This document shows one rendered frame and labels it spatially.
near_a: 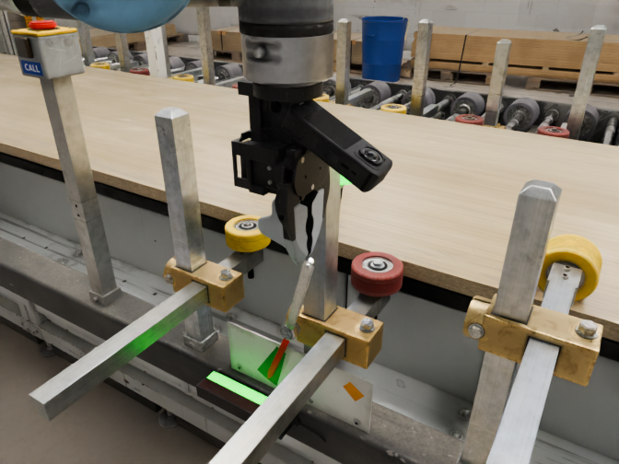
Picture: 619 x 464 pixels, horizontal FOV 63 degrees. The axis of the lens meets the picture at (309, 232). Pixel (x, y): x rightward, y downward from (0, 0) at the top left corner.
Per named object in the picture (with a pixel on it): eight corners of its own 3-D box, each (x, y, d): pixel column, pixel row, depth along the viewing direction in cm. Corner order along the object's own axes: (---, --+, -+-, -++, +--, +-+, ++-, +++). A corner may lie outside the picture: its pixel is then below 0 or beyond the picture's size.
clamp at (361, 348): (367, 370, 70) (368, 342, 67) (285, 336, 76) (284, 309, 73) (383, 346, 74) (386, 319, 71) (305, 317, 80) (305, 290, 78)
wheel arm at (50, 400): (52, 427, 61) (43, 402, 59) (35, 415, 63) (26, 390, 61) (263, 264, 94) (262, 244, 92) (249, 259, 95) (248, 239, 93)
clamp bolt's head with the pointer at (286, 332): (268, 389, 80) (295, 334, 71) (255, 380, 81) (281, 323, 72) (274, 382, 82) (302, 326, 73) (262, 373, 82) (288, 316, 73)
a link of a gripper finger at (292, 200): (297, 226, 58) (297, 155, 54) (309, 230, 58) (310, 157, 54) (274, 243, 55) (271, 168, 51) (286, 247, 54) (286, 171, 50)
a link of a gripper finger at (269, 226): (268, 253, 63) (265, 184, 58) (309, 266, 60) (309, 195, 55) (252, 264, 60) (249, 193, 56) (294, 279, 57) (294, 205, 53)
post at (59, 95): (104, 307, 102) (50, 78, 81) (88, 299, 104) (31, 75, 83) (122, 295, 105) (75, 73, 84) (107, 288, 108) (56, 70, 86)
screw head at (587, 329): (596, 342, 52) (599, 332, 52) (574, 334, 53) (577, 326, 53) (598, 330, 54) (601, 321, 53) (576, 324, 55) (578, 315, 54)
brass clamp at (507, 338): (586, 391, 53) (599, 354, 50) (458, 346, 59) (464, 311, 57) (592, 356, 57) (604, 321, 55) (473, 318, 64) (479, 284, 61)
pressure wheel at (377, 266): (385, 343, 78) (391, 281, 72) (340, 326, 82) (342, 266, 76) (405, 316, 84) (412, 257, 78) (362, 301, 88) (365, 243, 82)
